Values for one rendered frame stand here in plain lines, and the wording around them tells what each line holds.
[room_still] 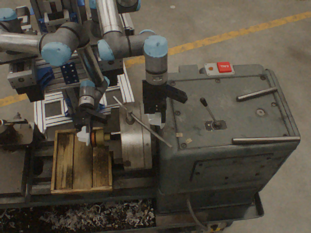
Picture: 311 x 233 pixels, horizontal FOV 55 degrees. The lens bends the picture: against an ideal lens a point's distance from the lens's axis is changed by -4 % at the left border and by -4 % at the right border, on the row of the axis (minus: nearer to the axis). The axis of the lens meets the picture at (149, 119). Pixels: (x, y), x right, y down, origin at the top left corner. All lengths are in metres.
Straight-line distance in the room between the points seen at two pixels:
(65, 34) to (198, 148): 0.73
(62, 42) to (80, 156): 0.61
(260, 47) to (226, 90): 2.26
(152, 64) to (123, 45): 0.13
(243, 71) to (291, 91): 1.83
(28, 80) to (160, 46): 0.97
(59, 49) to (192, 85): 0.60
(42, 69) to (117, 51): 0.87
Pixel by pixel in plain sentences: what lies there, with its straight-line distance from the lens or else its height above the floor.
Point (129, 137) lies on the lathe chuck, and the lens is 1.29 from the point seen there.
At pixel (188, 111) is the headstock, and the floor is 1.25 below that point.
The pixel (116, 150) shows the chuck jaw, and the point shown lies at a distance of 1.37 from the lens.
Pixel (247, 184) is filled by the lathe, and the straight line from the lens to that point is 1.64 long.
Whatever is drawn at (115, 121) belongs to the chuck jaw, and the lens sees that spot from 1.40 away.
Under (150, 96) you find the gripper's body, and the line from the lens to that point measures 1.10.
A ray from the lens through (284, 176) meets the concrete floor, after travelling 2.75.
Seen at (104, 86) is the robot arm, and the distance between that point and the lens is 1.70.
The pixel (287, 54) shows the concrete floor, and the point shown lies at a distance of 3.68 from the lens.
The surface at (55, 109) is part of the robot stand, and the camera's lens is 2.72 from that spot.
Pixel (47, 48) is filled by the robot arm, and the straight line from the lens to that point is 1.36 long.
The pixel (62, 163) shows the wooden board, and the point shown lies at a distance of 1.65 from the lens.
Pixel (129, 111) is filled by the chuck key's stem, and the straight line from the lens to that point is 1.23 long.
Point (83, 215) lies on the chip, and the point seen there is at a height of 0.58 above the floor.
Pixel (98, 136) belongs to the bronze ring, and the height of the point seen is 1.12.
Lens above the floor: 2.32
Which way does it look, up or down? 56 degrees down
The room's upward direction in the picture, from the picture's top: straight up
